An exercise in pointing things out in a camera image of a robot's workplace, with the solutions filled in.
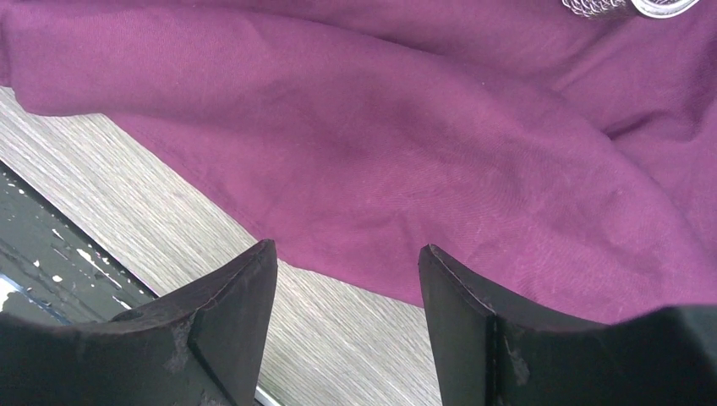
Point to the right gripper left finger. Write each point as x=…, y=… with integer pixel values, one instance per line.
x=201, y=344

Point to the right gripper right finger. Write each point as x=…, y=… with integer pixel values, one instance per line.
x=494, y=347

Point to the purple cloth wrap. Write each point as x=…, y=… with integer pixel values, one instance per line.
x=570, y=160

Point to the steel instrument tray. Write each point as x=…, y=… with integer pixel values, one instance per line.
x=650, y=9

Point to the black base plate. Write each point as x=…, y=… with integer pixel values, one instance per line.
x=52, y=272

